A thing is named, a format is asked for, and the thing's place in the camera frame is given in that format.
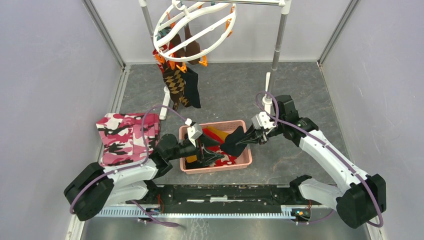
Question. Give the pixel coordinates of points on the orange clothes clip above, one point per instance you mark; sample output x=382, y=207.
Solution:
x=203, y=61
x=182, y=66

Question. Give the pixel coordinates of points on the red white santa sock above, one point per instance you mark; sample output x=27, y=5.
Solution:
x=159, y=60

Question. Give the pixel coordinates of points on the pink camouflage folded cloth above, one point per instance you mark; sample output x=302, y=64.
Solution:
x=126, y=137

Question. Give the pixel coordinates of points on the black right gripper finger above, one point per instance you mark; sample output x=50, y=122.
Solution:
x=247, y=141
x=248, y=134

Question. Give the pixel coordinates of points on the white round clip hanger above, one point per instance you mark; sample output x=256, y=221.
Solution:
x=210, y=25

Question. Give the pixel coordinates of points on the red white patterned sock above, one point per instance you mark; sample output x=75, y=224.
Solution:
x=227, y=160

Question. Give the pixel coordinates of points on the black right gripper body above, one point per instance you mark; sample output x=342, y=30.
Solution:
x=275, y=131

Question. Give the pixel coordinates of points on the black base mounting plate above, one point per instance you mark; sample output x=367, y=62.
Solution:
x=223, y=198

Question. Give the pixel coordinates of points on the black sock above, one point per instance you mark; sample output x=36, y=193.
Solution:
x=191, y=92
x=233, y=144

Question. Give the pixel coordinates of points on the yellow cloth in basket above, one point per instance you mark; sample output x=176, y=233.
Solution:
x=192, y=162

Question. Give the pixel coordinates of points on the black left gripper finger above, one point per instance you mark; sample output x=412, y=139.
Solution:
x=210, y=157
x=207, y=141

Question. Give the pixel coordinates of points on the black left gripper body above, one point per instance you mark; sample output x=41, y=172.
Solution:
x=186, y=149

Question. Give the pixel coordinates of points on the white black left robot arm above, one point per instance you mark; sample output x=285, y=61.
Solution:
x=97, y=187

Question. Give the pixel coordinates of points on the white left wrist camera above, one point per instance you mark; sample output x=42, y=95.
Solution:
x=194, y=131

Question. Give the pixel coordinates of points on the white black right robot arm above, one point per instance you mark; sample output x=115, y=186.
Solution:
x=358, y=197

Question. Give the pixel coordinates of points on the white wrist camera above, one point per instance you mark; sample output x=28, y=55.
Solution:
x=194, y=131
x=262, y=121

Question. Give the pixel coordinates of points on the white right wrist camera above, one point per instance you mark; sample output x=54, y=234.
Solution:
x=262, y=121

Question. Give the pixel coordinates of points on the pink perforated plastic basket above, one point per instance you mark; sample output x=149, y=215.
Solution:
x=242, y=162

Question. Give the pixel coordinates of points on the argyle brown yellow sock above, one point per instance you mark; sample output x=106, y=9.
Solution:
x=175, y=83

